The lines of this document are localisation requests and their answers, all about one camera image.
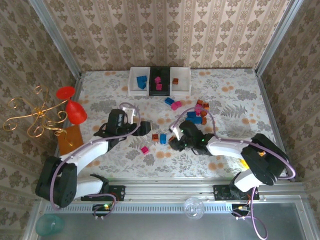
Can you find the pink lego brick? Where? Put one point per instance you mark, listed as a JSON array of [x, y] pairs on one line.
[[174, 106], [197, 113], [198, 108], [159, 87], [178, 103], [157, 79], [144, 150]]

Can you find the black plastic bin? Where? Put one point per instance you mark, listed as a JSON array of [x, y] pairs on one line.
[[160, 93]]

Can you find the long blue lego brick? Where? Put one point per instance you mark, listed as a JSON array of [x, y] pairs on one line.
[[141, 79]]

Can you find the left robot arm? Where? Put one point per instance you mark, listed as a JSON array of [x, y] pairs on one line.
[[55, 185]]

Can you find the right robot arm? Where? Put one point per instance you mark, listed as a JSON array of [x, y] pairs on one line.
[[262, 162]]

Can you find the red plastic wine glass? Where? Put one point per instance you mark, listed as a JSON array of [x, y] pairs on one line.
[[75, 112]]

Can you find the orange square block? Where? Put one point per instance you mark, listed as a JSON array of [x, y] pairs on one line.
[[72, 140]]

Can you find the yellow snack bag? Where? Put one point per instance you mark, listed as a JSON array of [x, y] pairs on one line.
[[243, 163]]

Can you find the clear drinking glass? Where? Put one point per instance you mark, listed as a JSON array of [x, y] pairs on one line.
[[194, 208]]

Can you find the grey metal tray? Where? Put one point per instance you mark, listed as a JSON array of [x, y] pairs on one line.
[[150, 227]]

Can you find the small black electronics box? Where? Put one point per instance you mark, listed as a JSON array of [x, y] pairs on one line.
[[101, 208]]

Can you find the teal plastic cup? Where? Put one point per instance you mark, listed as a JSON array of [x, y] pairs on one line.
[[48, 225]]

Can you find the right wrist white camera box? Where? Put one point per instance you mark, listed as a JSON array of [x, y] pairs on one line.
[[175, 132]]

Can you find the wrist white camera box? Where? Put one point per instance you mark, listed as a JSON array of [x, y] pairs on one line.
[[130, 112], [175, 132]]

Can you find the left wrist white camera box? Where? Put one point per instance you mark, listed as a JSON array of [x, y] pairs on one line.
[[130, 112]]

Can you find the aluminium mounting rail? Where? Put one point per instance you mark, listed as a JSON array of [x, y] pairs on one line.
[[162, 190]]

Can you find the aluminium corner post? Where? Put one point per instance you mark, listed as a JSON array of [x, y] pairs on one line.
[[277, 37], [55, 37]]

